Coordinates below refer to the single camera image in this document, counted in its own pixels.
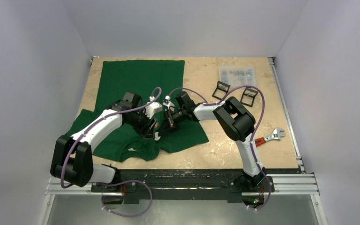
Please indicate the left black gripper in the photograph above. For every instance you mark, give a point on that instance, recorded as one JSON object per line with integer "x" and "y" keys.
{"x": 142, "y": 130}

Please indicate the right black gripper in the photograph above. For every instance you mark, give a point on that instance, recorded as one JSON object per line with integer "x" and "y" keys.
{"x": 170, "y": 119}

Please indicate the silver round brooch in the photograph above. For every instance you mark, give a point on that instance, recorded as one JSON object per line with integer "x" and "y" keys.
{"x": 157, "y": 136}

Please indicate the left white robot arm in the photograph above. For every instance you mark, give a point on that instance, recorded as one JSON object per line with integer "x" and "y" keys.
{"x": 72, "y": 161}

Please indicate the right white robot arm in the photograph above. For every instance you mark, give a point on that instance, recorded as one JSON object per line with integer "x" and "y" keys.
{"x": 235, "y": 120}

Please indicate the green t-shirt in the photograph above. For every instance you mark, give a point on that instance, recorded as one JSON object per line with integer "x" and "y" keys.
{"x": 139, "y": 77}

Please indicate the clear plastic parts box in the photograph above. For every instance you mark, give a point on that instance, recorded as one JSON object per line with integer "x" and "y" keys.
{"x": 237, "y": 76}

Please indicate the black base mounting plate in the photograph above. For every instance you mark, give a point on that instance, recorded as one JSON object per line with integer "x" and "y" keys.
{"x": 230, "y": 185}

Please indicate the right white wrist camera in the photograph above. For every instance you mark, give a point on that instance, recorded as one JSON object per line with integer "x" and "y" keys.
{"x": 168, "y": 103}

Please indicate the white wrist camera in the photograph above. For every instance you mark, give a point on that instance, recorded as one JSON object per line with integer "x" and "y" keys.
{"x": 153, "y": 108}
{"x": 168, "y": 103}

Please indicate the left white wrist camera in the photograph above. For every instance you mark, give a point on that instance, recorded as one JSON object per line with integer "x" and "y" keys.
{"x": 153, "y": 108}

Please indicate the red handled adjustable wrench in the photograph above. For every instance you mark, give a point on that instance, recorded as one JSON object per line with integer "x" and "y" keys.
{"x": 277, "y": 134}

